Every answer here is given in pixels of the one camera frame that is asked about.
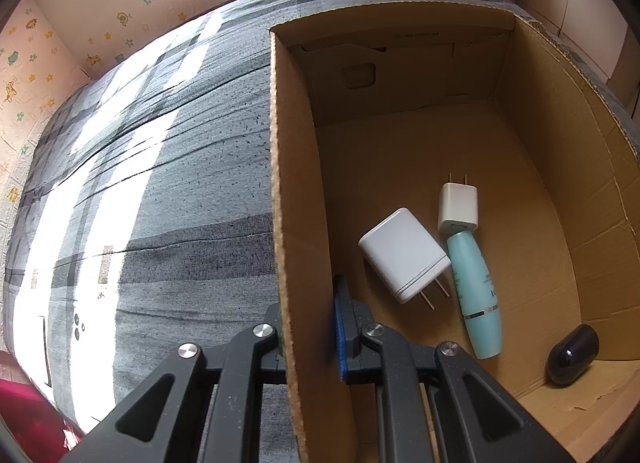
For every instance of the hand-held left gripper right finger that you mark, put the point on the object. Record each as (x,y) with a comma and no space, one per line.
(342,338)

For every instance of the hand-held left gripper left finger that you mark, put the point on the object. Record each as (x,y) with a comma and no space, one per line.
(267,343)

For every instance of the cardboard box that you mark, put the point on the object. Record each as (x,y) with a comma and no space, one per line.
(390,158)

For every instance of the large white plug charger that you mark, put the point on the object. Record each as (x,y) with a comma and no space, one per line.
(402,255)

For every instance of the teal plastic bottle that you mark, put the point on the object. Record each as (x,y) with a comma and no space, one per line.
(475,288)

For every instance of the small white plug charger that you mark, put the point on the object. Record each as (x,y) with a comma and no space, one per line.
(457,208)

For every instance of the grey plaid bedsheet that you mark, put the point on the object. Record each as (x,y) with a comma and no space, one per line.
(175,193)

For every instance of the black oval case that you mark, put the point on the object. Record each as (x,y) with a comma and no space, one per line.
(572,355)

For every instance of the red cloth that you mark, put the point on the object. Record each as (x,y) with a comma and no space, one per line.
(25,403)

